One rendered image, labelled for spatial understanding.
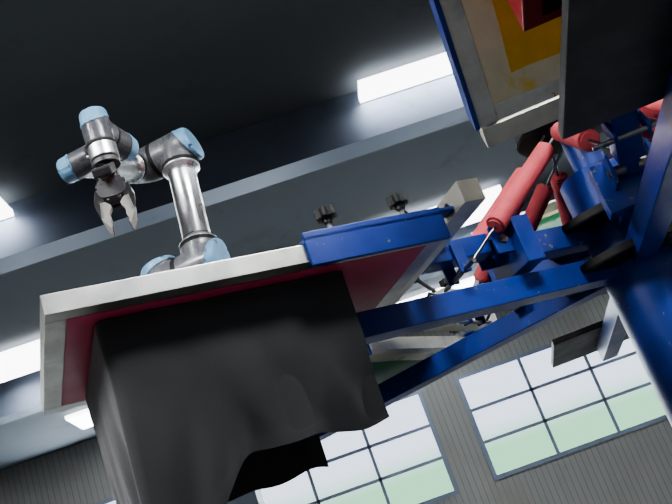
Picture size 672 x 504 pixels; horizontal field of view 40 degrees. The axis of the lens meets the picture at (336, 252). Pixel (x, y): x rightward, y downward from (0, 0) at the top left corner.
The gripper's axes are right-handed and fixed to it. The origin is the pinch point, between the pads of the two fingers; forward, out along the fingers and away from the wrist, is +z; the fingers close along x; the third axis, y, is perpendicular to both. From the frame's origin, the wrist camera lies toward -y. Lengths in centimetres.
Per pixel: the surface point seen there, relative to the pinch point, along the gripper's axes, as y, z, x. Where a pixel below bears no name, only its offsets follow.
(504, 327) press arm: 39, 46, -87
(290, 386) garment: -41, 61, -28
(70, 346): -43, 41, 8
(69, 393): -15.9, 41.1, 17.5
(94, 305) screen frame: -59, 41, -1
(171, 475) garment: -49, 71, -4
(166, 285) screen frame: -54, 40, -13
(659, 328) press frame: 7, 66, -114
